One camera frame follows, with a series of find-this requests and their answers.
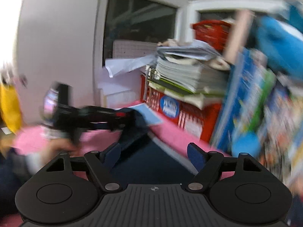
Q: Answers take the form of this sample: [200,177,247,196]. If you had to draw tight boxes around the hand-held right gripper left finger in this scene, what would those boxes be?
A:
[45,142,122,191]

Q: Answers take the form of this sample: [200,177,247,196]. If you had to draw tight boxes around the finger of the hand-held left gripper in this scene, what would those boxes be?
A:
[89,121,128,133]
[83,106,135,121]

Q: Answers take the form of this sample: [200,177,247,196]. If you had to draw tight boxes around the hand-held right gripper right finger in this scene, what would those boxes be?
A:
[187,142,263,191]

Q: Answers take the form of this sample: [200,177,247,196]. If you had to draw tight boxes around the navy and white jacket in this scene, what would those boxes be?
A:
[111,107,198,185]

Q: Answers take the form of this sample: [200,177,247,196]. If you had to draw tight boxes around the person's left hand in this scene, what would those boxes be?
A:
[45,139,80,158]

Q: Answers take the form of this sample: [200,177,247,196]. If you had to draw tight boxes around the white storage box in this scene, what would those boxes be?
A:
[97,72,143,110]

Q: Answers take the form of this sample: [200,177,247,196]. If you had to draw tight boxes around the large red plastic crate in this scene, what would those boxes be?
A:
[140,73,223,145]

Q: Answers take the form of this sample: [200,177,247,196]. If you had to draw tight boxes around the light blue notebook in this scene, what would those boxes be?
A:
[129,103,164,126]

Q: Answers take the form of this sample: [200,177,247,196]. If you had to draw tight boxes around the round blue plush ball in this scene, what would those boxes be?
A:
[231,132,259,158]

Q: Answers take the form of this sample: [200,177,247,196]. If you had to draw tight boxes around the crumpled white paper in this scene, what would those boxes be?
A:
[104,54,158,78]

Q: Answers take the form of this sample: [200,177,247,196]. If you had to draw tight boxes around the yellow cloth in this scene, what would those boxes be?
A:
[0,85,23,135]

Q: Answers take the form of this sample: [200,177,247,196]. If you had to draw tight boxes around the row of thin blue books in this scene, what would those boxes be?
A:
[209,47,277,152]

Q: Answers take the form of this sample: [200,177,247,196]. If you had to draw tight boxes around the stack of paper booklets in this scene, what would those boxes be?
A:
[147,39,231,110]

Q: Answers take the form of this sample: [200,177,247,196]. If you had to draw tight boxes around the small red plastic crate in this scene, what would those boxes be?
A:
[191,20,233,51]

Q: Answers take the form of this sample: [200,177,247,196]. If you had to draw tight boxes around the pale pink flat board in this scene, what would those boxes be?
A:
[224,9,255,63]

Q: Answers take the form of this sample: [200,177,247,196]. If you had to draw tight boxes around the large blue plush toy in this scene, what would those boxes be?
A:
[254,3,303,75]

